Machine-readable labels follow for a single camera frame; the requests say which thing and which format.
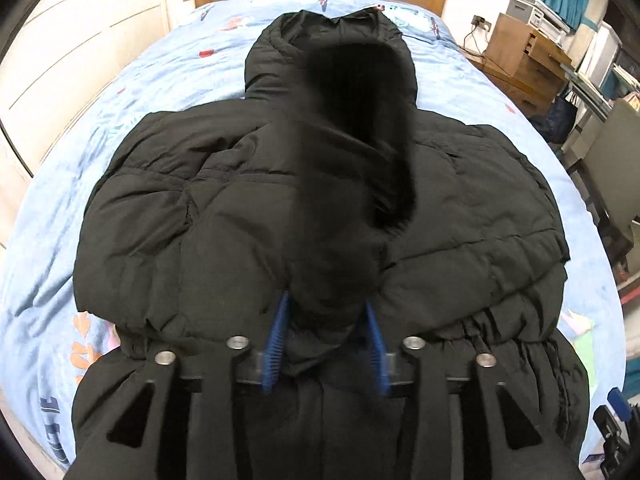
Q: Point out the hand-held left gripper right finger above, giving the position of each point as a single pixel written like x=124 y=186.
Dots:
x=376 y=347

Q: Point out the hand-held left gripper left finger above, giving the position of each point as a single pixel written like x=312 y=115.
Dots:
x=276 y=345

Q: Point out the black hooded puffer jacket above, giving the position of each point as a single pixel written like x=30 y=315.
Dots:
x=240 y=220

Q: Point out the grey chair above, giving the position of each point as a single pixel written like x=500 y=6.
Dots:
x=615 y=160

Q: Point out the blue printed bed blanket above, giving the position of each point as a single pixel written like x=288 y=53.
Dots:
x=150 y=85

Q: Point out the dark blue bag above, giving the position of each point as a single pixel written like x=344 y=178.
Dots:
x=560 y=120

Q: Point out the wooden nightstand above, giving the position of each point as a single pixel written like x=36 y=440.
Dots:
x=520 y=57

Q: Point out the white wardrobe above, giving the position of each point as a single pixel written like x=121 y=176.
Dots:
x=75 y=35

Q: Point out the grey printer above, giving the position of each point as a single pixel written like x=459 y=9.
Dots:
x=530 y=10

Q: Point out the cluttered white shelf unit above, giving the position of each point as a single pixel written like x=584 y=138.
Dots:
x=605 y=55

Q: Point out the wall socket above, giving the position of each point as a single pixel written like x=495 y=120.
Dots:
x=481 y=22

